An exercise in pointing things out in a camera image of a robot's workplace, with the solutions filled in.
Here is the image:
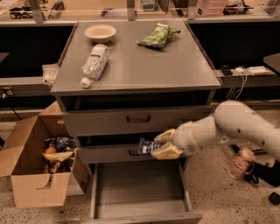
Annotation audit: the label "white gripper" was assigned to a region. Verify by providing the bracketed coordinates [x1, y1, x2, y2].
[151, 122, 201, 160]

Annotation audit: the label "blue rxbar blueberry wrapper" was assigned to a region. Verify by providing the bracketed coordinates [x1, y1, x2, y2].
[138, 138, 163, 155]

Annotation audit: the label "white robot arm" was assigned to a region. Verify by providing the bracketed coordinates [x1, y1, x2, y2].
[151, 101, 280, 161]

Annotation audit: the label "grey top drawer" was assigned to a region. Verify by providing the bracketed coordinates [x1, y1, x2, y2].
[62, 106, 211, 137]

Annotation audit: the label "grey middle drawer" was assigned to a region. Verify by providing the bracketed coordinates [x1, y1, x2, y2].
[77, 144, 190, 165]

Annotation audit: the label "grey open bottom drawer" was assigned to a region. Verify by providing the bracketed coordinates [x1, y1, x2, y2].
[90, 160, 202, 224]

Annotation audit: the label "grey drawer cabinet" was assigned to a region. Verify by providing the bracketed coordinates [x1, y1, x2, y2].
[50, 19, 222, 224]

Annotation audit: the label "clear plastic jug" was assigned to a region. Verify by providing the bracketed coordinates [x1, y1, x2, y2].
[227, 147, 256, 179]

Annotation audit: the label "black power adapter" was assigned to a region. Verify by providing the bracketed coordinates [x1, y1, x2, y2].
[220, 65, 233, 76]

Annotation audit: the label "dark blue snack bag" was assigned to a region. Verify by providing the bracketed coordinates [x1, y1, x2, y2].
[45, 136, 76, 152]

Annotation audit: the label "green chip bag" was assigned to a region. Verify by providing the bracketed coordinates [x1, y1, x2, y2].
[136, 23, 181, 49]

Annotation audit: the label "clear plastic water bottle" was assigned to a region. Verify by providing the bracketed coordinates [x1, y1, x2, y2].
[80, 44, 109, 88]

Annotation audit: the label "white power strip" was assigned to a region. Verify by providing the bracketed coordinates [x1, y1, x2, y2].
[235, 66, 269, 76]

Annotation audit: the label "yellow snack bag in box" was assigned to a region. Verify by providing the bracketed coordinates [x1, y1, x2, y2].
[43, 151, 73, 173]

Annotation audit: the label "orange fruit in box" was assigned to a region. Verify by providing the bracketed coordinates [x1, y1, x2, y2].
[45, 146, 57, 154]

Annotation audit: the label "black caster wheel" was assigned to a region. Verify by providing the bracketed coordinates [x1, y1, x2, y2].
[269, 192, 280, 205]

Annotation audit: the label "cream ceramic bowl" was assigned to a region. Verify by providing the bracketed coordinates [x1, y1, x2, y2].
[84, 24, 116, 44]

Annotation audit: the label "pink plastic container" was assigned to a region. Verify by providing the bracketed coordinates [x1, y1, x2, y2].
[197, 0, 226, 17]

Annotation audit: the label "open cardboard box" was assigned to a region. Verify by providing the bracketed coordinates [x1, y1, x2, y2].
[0, 102, 88, 208]

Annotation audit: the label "black scissors on shelf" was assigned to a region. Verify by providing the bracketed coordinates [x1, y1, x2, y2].
[10, 6, 33, 19]

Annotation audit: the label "white cables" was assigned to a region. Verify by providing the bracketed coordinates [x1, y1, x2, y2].
[226, 69, 250, 102]

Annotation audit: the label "grey metal right post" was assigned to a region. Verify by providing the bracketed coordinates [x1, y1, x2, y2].
[187, 0, 198, 20]

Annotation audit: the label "grey side bracket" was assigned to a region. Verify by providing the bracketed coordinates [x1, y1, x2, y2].
[41, 63, 59, 86]

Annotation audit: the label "grey metal center post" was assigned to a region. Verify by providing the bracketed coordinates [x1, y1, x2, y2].
[126, 0, 136, 21]

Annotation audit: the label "grey metal shelf post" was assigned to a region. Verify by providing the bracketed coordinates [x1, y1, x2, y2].
[28, 0, 45, 23]

